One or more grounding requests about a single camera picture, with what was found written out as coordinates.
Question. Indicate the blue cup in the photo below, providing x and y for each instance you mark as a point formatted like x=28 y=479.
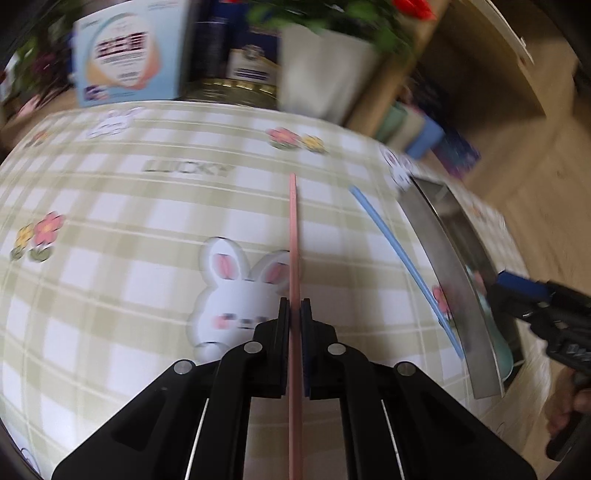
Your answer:
x=425 y=141

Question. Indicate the person's right hand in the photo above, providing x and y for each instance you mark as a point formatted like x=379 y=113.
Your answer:
x=563 y=406

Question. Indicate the wooden shelf unit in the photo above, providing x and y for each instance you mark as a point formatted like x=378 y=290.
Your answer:
x=485 y=60

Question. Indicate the white and blue carton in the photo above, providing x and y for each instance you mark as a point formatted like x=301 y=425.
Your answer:
x=124 y=55

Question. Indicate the beige cup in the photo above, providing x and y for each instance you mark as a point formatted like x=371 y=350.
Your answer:
x=411 y=131

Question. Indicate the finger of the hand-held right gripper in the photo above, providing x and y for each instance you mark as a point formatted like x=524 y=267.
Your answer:
x=521 y=295

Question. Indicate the pink chopstick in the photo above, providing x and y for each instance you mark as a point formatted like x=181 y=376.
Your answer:
x=294 y=240

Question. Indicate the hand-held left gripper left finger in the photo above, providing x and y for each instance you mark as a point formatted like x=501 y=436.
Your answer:
x=283 y=323

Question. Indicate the green cup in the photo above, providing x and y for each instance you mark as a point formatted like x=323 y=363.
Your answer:
x=390 y=124

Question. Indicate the metal utensil tray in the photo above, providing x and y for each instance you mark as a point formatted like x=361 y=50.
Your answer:
x=457 y=295

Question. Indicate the blue chopstick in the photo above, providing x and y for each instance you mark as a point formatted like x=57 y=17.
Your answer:
x=399 y=249

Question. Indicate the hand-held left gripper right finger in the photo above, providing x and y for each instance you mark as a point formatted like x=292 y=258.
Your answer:
x=305 y=332

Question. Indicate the dark blue box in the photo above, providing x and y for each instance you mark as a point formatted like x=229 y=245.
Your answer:
x=212 y=41

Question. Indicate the checkered bunny print tablecloth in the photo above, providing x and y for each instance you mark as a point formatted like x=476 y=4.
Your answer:
x=115 y=277

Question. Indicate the purple box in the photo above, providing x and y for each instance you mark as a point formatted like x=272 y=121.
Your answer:
x=457 y=154

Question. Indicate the blue box white label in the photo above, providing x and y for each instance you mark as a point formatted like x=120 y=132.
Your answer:
x=254 y=60

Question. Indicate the teal spoon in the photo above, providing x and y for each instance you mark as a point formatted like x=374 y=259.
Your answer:
x=501 y=350

